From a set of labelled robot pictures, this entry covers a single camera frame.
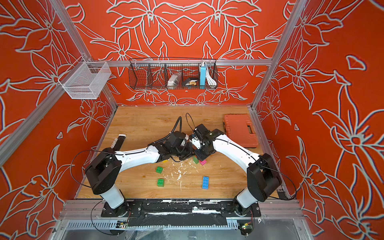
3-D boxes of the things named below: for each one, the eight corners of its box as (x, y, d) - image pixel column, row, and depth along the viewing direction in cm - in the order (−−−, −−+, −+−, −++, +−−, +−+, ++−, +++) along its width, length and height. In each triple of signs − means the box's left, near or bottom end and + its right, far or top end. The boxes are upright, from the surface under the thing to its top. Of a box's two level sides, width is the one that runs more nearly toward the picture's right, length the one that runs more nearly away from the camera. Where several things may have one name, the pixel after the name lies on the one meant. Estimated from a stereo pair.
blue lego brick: (202, 189, 81) (202, 188, 80) (201, 177, 85) (201, 176, 84) (209, 189, 81) (210, 188, 79) (208, 177, 85) (209, 176, 84)
